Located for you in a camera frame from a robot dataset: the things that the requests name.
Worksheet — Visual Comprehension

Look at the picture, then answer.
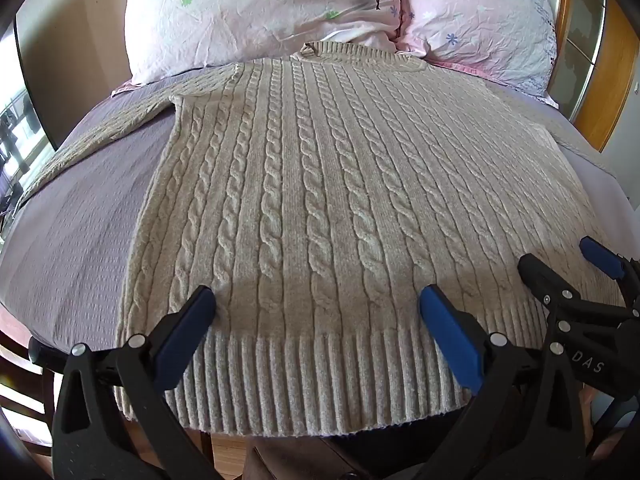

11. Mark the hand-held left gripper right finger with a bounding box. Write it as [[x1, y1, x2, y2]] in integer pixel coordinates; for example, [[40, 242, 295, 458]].
[[419, 285, 587, 480]]

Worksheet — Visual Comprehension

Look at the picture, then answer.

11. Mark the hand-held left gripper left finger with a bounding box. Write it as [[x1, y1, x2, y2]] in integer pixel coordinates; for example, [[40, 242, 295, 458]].
[[50, 285, 218, 480]]

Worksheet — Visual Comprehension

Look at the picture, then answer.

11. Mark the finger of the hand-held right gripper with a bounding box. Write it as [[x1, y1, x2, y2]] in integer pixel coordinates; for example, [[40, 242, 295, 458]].
[[579, 236, 640, 311], [518, 254, 592, 322]]

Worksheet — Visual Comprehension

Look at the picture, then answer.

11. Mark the beige cable knit sweater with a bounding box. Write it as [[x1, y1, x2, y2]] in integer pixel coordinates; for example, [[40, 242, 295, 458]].
[[17, 40, 626, 436]]

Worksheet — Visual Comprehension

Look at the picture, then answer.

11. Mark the lavender bed sheet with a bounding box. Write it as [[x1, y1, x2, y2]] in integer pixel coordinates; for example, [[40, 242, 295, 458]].
[[0, 79, 637, 361]]

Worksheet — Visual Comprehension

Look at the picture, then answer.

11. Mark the dark wooden chair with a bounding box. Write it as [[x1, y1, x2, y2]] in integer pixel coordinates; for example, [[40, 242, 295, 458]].
[[0, 329, 57, 443]]

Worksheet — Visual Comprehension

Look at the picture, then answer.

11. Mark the window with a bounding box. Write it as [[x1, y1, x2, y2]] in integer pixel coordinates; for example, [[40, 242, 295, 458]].
[[0, 85, 53, 226]]

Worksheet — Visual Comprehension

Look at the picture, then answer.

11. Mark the small floral pink pillow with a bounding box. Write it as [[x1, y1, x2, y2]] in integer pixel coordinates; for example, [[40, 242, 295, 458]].
[[395, 0, 559, 109]]

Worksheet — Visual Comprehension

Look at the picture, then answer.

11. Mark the large floral pink pillow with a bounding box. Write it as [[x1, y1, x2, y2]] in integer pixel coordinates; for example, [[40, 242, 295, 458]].
[[122, 0, 406, 86]]

